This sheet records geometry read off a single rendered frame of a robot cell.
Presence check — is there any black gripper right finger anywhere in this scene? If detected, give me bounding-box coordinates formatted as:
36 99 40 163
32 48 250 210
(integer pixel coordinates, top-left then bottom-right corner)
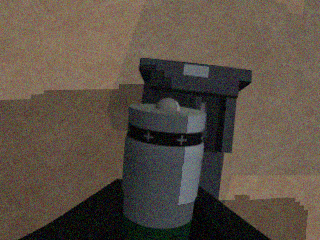
188 185 269 240

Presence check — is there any grey cylindrical battery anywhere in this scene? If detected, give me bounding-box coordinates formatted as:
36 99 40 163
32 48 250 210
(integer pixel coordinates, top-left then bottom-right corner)
121 99 205 240

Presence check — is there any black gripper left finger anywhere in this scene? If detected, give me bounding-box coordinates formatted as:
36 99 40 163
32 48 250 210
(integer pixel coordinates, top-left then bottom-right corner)
19 179 125 240

